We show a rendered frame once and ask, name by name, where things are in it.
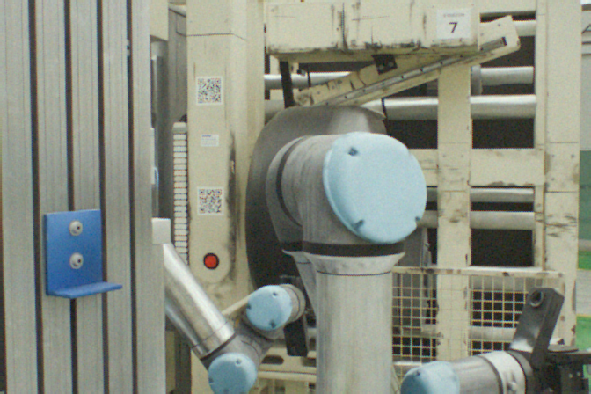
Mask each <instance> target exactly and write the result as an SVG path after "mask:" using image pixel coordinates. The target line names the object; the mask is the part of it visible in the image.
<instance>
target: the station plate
mask: <svg viewBox="0 0 591 394"><path fill-rule="evenodd" d="M470 14H471V8H468V9H449V10H437V39H451V38H470Z"/></svg>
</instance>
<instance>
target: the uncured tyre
mask: <svg viewBox="0 0 591 394"><path fill-rule="evenodd" d="M355 131H362V133H369V134H373V135H386V136H387V132H386V127H385V125H384V123H382V122H381V121H380V119H379V118H378V117H377V116H376V115H375V114H373V113H372V112H370V111H369V109H367V108H363V106H356V105H350V106H291V108H289V109H285V110H282V111H279V112H278V113H277V114H276V115H275V116H274V117H273V118H272V119H271V120H270V121H269V122H268V123H267V124H266V125H265V126H264V128H262V129H261V130H260V133H259V136H258V139H257V141H256V144H255V147H254V150H253V153H252V157H251V161H250V165H249V171H248V178H247V186H246V196H245V244H246V255H247V262H248V268H249V273H250V278H251V281H252V285H253V288H254V291H255V292H256V291H257V290H259V289H260V288H264V287H265V286H269V285H279V276H282V275H283V274H286V276H293V277H296V276H297V277H301V274H300V271H298V269H297V266H296V262H295V259H294V257H293V256H292V255H289V254H287V253H285V252H283V250H282V248H281V244H280V242H279V238H278V236H277V234H276V231H274V226H273V223H272V220H271V217H270V214H269V210H268V206H267V200H266V177H267V173H268V170H269V166H270V164H271V163H272V161H273V159H274V157H276V155H277V153H278V152H279V151H280V150H281V149H282V148H283V147H284V146H285V145H288V143H289V142H274V141H293V140H295V139H296V138H301V137H304V136H308V135H347V134H350V133H355Z"/></svg>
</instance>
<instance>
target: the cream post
mask: <svg viewBox="0 0 591 394"><path fill-rule="evenodd" d="M186 36H187V37H186V42H187V122H188V201H189V269H190V270H192V272H193V273H194V276H195V277H196V279H197V280H198V281H199V283H200V284H201V285H202V287H204V289H205V290H206V292H207V293H208V295H209V296H210V298H211V299H212V301H213V303H215V305H216V306H217V307H218V309H219V310H220V312H223V310H225V309H228V308H229V307H230V306H232V305H233V304H235V303H238V302H240V301H242V300H243V298H245V297H247V296H248V262H247V255H246V244H245V196H246V186H247V96H246V0H186ZM213 76H223V104H222V105H196V77H213ZM201 135H219V146H201ZM197 186H211V187H223V214H224V216H217V215H197ZM208 256H214V257H215V258H216V259H217V264H216V266H213V267H209V266H207V264H206V258H207V257H208ZM191 362H192V394H215V393H214V392H213V391H212V390H211V389H210V387H209V383H208V371H207V370H206V369H205V367H204V366H203V364H201V362H200V360H199V359H198V358H197V356H196V355H195V354H194V352H193V350H192V349H191Z"/></svg>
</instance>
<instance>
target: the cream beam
mask: <svg viewBox="0 0 591 394"><path fill-rule="evenodd" d="M468 8H471V14H470V38H451V39H437V10H449V9H468ZM479 27H480V17H479V0H344V1H343V0H333V1H316V2H300V3H282V4H267V5H266V52H267V53H268V54H270V55H294V56H296V60H294V61H293V63H306V62H356V61H357V62H358V61H374V57H372V56H371V55H375V54H392V55H393V56H398V55H438V54H462V53H476V52H478V50H479Z"/></svg>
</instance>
